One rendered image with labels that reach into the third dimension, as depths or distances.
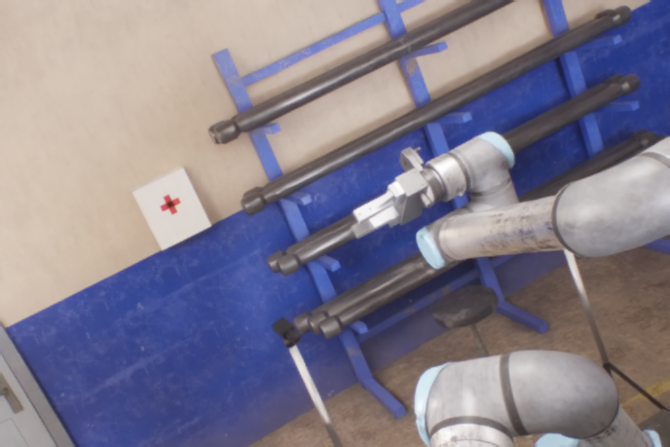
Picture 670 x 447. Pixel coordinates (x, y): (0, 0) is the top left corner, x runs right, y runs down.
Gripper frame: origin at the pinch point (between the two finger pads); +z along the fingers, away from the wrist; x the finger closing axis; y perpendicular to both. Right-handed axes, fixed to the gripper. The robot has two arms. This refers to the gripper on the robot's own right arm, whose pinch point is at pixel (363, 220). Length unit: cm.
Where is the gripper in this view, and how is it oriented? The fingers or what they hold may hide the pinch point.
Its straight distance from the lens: 159.5
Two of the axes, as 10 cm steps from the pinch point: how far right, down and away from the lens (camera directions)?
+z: -8.6, 4.5, -2.2
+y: 5.0, 7.8, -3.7
